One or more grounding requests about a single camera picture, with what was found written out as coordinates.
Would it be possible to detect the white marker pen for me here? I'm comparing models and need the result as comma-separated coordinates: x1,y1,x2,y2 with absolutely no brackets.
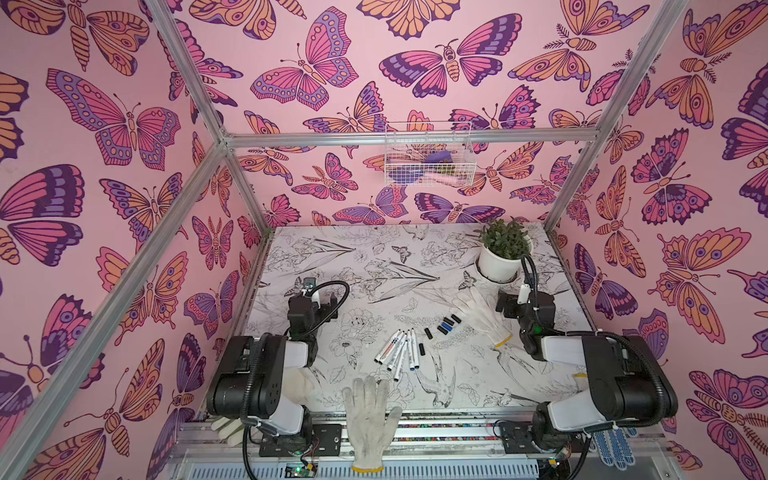
379,330,405,365
386,330,408,371
374,329,402,364
408,328,420,371
393,337,410,382

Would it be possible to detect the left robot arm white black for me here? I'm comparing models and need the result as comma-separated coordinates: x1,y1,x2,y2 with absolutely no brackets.
206,293,339,441

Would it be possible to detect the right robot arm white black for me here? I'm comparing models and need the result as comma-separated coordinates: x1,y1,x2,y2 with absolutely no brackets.
495,291,679,451

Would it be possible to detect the white glove on table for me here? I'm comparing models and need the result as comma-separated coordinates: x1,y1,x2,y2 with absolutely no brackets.
452,287,513,348

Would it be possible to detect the white potted green plant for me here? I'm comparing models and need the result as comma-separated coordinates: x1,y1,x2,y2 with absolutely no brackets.
477,220,532,284

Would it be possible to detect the white glove front centre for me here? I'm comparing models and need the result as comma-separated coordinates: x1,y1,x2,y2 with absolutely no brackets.
342,375,402,474

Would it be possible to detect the white glove front left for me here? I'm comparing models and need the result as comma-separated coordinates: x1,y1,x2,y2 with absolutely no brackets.
211,417,250,447

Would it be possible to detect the blue dotted glove right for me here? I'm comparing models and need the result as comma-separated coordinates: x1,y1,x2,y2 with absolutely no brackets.
589,428,638,471

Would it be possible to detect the green circuit board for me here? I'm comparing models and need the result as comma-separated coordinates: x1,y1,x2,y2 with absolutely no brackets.
284,463,318,479

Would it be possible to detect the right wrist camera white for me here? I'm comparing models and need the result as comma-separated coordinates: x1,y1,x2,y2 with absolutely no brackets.
517,283,532,305

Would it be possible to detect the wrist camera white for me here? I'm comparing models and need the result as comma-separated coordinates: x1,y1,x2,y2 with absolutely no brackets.
296,277,320,303
517,283,532,305

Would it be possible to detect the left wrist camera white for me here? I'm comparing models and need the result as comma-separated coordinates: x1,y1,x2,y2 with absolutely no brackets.
296,277,320,303

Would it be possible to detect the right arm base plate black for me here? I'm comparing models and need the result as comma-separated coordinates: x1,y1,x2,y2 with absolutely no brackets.
494,420,544,455

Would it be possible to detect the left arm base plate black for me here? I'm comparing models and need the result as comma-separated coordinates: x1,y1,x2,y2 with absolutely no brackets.
259,424,343,458

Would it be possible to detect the white wire basket on wall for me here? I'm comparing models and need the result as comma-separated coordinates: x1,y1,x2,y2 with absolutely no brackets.
382,129,477,189

